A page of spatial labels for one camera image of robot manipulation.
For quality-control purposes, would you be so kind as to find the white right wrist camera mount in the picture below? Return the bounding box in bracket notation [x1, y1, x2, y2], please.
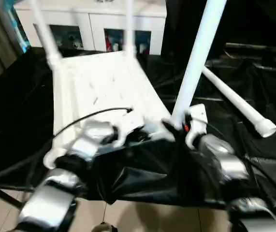
[184, 103, 209, 151]

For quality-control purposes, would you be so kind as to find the light blue plastic rack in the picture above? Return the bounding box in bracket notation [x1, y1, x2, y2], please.
[9, 6, 31, 53]

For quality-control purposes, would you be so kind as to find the white plastic table top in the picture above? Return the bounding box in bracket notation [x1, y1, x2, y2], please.
[42, 50, 177, 170]

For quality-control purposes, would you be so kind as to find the dark rounded robot torso part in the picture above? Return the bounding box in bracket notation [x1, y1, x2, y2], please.
[91, 223, 118, 232]

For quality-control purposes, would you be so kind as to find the black folding table frame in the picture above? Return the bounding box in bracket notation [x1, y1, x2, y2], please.
[0, 188, 24, 209]

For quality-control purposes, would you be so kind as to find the black mat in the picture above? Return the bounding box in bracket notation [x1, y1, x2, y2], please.
[0, 45, 276, 215]

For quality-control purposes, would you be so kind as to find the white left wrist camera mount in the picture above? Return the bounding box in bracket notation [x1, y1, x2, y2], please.
[113, 109, 148, 147]

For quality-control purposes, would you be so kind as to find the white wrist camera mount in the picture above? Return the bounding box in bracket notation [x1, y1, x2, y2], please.
[113, 109, 148, 147]
[184, 103, 209, 151]

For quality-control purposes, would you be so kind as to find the red bottle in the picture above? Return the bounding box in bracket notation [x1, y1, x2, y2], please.
[104, 33, 112, 52]

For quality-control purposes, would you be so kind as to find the dark low bench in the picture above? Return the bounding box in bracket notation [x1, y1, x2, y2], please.
[224, 42, 276, 58]

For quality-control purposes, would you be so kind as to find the white glass-door cabinet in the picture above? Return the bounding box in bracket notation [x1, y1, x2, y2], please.
[14, 0, 168, 56]

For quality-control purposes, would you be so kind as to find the black speaker with gold label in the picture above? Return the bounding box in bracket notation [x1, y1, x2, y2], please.
[161, 0, 276, 59]

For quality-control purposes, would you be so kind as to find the white plastic table leg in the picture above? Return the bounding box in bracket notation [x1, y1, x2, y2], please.
[29, 0, 64, 70]
[124, 0, 139, 58]
[201, 66, 276, 139]
[170, 0, 228, 129]

